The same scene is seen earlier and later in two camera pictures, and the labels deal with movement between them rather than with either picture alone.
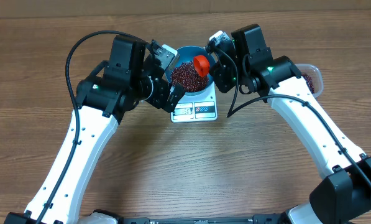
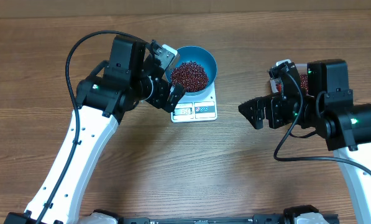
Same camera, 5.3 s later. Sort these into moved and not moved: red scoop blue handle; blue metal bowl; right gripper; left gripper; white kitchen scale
Moved: right gripper; red scoop blue handle
Not moved: white kitchen scale; blue metal bowl; left gripper
